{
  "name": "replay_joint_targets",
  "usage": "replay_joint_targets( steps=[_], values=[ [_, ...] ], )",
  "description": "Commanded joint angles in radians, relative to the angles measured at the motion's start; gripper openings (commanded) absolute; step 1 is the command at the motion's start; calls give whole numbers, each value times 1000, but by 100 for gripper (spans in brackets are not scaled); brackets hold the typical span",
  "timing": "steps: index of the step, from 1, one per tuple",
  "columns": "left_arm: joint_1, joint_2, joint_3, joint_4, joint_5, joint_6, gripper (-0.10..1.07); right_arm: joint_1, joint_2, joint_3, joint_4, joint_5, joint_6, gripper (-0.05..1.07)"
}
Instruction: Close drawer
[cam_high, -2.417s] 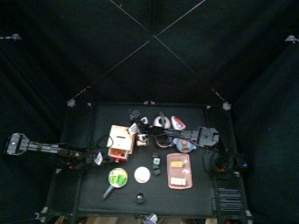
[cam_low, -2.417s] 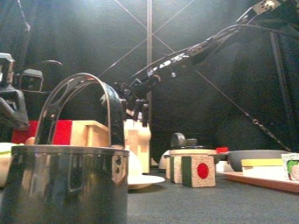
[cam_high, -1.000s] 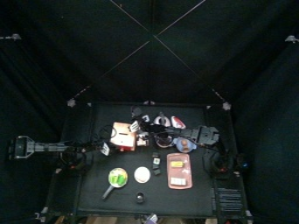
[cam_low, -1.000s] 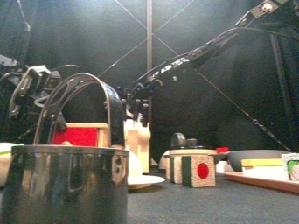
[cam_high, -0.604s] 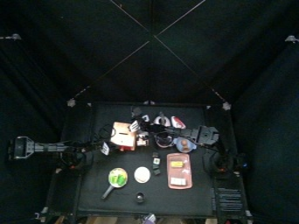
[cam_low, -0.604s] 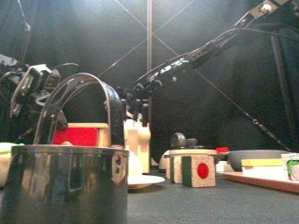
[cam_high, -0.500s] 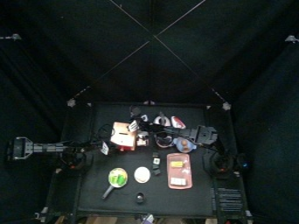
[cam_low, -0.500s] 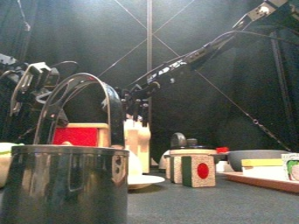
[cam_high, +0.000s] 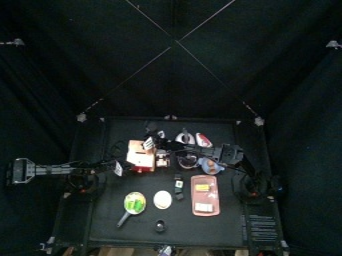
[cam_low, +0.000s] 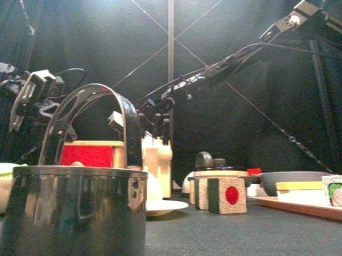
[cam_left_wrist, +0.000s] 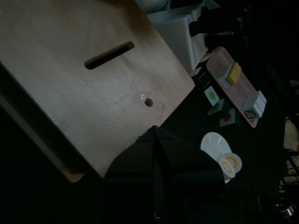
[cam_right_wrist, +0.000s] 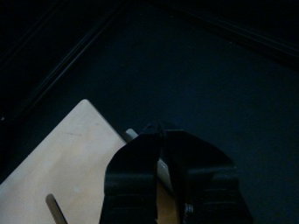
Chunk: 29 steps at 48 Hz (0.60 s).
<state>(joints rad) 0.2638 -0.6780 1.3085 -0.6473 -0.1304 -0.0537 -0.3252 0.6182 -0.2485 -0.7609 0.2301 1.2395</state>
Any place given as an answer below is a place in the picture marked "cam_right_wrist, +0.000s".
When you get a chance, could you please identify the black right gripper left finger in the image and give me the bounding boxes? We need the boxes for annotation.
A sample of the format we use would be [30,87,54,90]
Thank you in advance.
[98,123,164,224]

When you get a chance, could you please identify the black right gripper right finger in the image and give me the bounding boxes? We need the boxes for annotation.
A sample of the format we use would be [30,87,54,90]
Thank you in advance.
[159,122,255,224]

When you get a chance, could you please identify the light wooden toy box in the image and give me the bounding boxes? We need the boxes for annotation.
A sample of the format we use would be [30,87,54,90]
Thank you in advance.
[0,98,182,224]

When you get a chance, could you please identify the white toy pan grey handle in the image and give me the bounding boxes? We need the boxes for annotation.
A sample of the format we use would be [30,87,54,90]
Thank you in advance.
[124,128,175,194]

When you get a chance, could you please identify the black frame rail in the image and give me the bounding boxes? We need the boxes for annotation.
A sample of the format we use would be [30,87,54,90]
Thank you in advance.
[0,0,132,123]
[167,3,299,64]

